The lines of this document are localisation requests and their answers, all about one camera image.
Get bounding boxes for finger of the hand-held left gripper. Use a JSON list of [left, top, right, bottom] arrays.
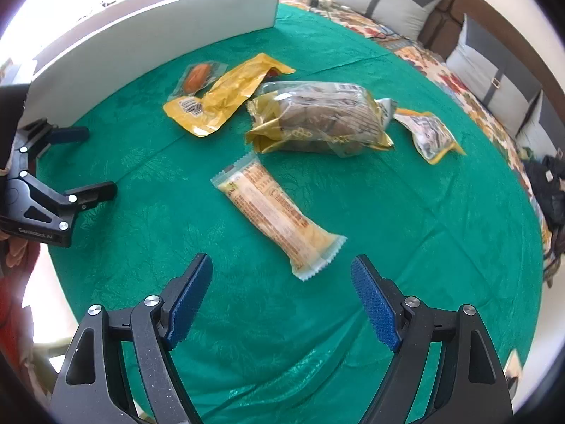
[[11, 118, 90, 171], [12, 170, 118, 231]]

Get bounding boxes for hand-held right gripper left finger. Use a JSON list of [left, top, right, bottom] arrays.
[[49, 253, 214, 424]]

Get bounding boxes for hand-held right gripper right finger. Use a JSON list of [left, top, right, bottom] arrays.
[[351, 255, 515, 424]]

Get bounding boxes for long snack bar packet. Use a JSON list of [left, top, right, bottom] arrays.
[[210, 151, 348, 282]]

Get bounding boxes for white box wall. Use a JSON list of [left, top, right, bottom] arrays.
[[24, 0, 281, 129]]

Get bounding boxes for clear orange sausage packet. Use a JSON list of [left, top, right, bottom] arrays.
[[169, 62, 228, 99]]

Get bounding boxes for yellow snack packet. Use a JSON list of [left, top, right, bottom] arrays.
[[163, 53, 296, 139]]

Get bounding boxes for small white yellow packet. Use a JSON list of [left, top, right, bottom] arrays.
[[393, 108, 466, 165]]

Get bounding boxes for large clear gold bread bag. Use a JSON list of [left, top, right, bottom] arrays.
[[245, 80, 398, 157]]

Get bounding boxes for person's left forearm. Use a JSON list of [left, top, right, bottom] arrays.
[[0, 267, 38, 349]]

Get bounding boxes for person's left hand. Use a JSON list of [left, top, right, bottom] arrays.
[[0, 230, 30, 270]]

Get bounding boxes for green blanket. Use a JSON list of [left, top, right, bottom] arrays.
[[35, 2, 546, 424]]

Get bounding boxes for black bag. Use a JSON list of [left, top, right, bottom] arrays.
[[523, 154, 565, 257]]

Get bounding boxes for grey pillow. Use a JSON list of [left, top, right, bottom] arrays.
[[514, 90, 565, 160], [446, 13, 541, 137], [331, 0, 446, 40]]

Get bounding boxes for grey sofa cushions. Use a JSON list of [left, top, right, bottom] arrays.
[[388, 0, 565, 111]]

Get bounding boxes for black cable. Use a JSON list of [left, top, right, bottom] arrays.
[[365, 22, 400, 41]]

